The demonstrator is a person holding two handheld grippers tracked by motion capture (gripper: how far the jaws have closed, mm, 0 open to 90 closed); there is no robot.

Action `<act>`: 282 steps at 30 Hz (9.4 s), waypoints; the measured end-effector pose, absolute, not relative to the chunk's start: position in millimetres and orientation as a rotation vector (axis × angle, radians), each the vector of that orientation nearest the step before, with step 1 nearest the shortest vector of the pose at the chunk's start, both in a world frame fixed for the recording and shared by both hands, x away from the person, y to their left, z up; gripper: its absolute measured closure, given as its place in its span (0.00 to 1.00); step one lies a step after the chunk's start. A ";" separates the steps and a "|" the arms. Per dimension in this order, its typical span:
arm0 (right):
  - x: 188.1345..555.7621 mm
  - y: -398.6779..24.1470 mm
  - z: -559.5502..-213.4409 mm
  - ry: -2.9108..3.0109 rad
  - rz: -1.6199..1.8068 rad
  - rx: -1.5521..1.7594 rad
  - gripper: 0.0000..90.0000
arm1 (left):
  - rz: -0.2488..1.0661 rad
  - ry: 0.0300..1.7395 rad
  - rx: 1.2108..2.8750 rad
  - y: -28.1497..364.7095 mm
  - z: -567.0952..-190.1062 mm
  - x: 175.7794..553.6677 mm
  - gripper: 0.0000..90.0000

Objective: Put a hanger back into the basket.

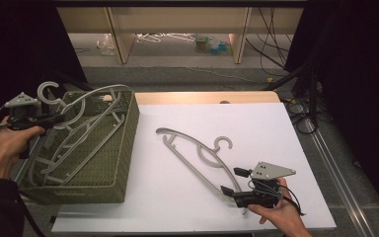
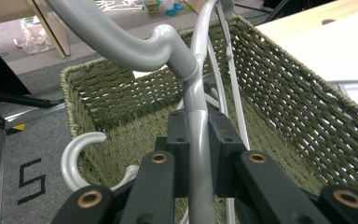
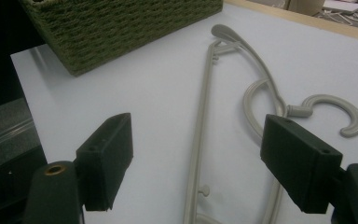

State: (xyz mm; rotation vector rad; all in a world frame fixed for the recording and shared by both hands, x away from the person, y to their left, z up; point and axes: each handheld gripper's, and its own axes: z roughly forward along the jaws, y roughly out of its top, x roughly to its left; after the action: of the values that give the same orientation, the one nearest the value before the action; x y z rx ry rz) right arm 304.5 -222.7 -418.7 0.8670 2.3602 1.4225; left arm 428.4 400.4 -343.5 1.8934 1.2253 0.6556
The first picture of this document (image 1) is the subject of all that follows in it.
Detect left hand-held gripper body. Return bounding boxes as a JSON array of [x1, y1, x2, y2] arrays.
[[3, 92, 43, 131]]

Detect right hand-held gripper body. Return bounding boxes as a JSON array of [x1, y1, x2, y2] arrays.
[[234, 161, 296, 208]]

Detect grey plastic clothes hanger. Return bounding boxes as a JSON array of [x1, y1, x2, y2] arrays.
[[155, 127, 250, 216], [28, 81, 131, 187], [40, 112, 126, 186]]

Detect green woven basket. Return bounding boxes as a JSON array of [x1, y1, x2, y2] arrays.
[[17, 88, 141, 204]]

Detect person's left hand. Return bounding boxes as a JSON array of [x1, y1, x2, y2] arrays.
[[0, 122, 46, 182]]

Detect person's right hand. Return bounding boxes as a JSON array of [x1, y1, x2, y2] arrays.
[[248, 178, 312, 237]]

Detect white table mat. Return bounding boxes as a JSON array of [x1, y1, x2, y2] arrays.
[[50, 102, 338, 235]]

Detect dark curtain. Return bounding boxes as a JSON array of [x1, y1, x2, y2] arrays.
[[0, 0, 89, 186], [283, 0, 379, 220]]

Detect clear plastic bag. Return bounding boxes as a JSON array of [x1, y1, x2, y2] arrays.
[[96, 33, 117, 56]]

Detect colourful toy pile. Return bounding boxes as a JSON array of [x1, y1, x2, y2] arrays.
[[193, 34, 234, 56]]

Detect right hand-held gripper cable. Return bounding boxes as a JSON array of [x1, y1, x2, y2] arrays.
[[247, 178, 306, 217]]

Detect hand-held gripper cable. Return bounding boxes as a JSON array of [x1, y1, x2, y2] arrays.
[[247, 178, 306, 217], [0, 104, 47, 237]]

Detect coiled black floor cables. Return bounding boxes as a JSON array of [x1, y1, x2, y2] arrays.
[[283, 96, 321, 135]]

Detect left hand-held gripper cable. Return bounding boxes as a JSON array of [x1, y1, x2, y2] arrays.
[[0, 104, 47, 237]]

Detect thin pale floor cable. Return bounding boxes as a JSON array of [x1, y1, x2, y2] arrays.
[[137, 64, 272, 84]]

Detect light wooden bench frame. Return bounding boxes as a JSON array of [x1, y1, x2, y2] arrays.
[[58, 7, 305, 65]]

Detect white wire hangers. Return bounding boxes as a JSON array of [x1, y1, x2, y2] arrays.
[[135, 32, 195, 44]]

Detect hanging black cables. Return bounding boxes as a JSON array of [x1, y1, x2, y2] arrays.
[[244, 7, 294, 71]]

